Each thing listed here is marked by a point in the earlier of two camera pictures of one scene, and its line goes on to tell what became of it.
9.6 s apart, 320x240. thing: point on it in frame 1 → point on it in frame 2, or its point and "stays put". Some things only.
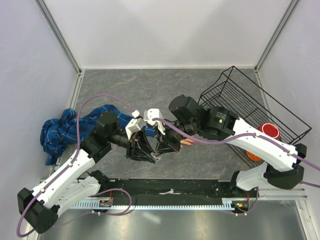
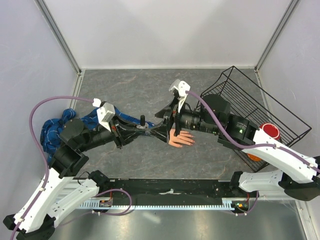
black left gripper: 139,147 → 127,136
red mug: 270,129 stays put
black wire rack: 252,107 stays put
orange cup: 253,156 stays put
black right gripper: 168,144 → 161,130
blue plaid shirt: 55,133 stays put
